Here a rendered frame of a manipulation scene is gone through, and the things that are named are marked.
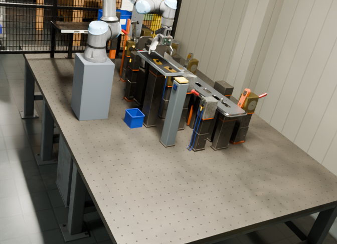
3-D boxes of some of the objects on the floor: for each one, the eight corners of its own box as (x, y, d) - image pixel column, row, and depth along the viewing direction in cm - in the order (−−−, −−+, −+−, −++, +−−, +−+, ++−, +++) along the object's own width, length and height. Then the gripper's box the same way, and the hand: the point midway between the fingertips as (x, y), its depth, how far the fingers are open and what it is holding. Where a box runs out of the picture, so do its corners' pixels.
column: (65, 208, 274) (72, 131, 243) (55, 181, 296) (60, 108, 266) (106, 200, 289) (117, 127, 259) (93, 175, 312) (102, 106, 281)
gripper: (154, 25, 220) (148, 57, 229) (184, 28, 228) (177, 59, 237) (149, 21, 227) (144, 52, 236) (178, 24, 235) (172, 54, 244)
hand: (159, 54), depth 239 cm, fingers open, 14 cm apart
